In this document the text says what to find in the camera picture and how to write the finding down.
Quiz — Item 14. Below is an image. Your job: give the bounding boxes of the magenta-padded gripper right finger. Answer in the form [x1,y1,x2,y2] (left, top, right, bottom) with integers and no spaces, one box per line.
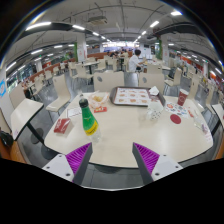
[131,142,184,186]

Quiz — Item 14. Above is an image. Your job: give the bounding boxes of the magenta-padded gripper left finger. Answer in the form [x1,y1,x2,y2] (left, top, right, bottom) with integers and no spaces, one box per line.
[42,142,94,186]

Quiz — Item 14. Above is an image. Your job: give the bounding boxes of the green drink bottle black cap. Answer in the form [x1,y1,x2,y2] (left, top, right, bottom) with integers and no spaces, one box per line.
[78,93,103,144]

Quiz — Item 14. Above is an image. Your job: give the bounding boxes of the red paper box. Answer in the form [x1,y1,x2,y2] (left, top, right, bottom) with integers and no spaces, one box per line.
[53,117,72,135]

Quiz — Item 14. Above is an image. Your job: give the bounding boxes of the white polka-dot mug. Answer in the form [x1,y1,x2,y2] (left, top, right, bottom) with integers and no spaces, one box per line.
[145,100,164,122]

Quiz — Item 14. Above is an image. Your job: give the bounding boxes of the flat round red coaster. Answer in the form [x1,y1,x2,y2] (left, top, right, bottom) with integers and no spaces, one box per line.
[169,113,182,125]

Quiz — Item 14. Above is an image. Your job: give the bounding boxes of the small red sauce packet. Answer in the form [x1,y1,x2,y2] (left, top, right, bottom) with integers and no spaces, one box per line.
[93,106,108,114]

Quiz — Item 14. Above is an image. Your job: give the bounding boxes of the printed sticker flyer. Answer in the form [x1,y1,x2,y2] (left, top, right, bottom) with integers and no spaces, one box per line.
[164,101,190,118]

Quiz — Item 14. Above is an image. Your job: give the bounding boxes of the white printed leaflet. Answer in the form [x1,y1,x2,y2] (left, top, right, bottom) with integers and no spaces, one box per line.
[194,115,213,143]

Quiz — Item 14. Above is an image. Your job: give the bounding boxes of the paper food wrapper with fries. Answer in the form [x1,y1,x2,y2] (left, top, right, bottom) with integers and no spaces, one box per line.
[87,91,110,109]

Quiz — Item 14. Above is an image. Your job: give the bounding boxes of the crumpled white napkin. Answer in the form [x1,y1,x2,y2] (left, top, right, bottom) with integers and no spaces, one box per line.
[148,85,160,96]

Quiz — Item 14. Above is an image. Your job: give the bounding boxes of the beige table black leg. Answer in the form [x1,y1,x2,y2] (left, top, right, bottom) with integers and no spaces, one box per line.
[211,103,224,129]
[9,98,44,141]

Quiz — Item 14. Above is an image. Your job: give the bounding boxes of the beige chair metal legs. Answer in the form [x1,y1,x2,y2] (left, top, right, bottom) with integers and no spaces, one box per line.
[45,73,72,113]

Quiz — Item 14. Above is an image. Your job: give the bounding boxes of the red paper cup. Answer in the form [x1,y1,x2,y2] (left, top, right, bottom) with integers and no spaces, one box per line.
[176,88,190,107]

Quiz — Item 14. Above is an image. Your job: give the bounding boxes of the beige chair with oval hole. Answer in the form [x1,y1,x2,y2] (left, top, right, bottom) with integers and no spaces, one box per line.
[138,72,163,89]
[92,71,125,93]

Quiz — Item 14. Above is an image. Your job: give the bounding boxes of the group of beige chairs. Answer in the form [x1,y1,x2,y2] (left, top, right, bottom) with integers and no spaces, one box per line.
[9,54,224,111]

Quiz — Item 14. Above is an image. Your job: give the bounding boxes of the person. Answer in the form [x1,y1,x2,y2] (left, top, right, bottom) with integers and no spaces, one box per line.
[128,49,145,74]

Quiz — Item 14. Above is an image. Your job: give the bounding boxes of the ceiling strip lights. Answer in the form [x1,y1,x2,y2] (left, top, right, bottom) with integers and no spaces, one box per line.
[4,9,224,78]

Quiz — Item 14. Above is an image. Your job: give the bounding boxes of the ceiling air conditioner unit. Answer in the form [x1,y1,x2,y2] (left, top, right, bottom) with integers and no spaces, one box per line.
[88,15,109,26]

